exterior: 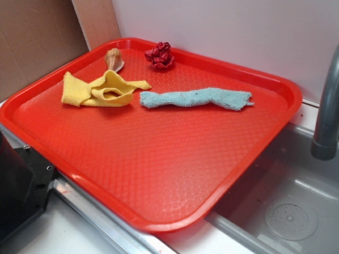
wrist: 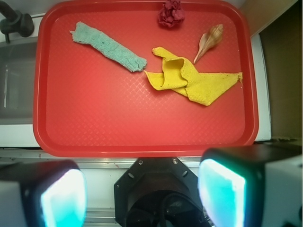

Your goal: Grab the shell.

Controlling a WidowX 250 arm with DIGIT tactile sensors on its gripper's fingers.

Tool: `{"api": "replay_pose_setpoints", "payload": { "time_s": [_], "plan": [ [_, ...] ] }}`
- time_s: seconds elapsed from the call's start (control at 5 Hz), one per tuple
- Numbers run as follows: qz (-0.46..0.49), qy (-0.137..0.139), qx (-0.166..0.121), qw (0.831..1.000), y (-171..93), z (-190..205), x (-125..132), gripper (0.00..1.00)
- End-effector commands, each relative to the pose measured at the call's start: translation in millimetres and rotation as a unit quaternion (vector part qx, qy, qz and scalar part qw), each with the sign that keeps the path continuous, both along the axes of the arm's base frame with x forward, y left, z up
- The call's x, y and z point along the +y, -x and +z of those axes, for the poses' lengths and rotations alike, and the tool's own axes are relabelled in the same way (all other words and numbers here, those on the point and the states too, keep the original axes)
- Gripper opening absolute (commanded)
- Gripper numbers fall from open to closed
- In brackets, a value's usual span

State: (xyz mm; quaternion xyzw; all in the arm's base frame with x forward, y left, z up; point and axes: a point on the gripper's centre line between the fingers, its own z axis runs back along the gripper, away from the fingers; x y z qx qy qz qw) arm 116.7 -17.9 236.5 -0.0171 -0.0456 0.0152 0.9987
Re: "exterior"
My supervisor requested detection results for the yellow microfiber cloth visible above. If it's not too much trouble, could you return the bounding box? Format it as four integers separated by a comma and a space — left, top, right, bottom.
61, 70, 151, 107

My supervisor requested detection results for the grey plastic sink basin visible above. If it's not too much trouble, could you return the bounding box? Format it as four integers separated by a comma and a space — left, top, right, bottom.
160, 124, 338, 253

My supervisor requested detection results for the grey faucet spout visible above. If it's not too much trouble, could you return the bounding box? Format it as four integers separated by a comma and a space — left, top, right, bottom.
311, 48, 338, 160

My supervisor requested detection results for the brown cardboard panel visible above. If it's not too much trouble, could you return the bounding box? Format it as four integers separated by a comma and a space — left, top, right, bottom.
1, 1, 88, 101

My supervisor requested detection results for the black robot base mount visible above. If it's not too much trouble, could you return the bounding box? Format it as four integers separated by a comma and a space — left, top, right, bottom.
1, 134, 56, 245

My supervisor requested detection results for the red crumpled scrunchie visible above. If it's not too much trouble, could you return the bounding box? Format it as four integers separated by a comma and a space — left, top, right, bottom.
144, 42, 174, 69

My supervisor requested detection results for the tan spiral seashell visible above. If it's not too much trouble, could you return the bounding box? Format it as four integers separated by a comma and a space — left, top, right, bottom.
105, 48, 124, 72

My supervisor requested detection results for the light blue rolled cloth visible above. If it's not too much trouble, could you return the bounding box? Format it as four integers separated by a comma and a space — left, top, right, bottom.
140, 87, 254, 111

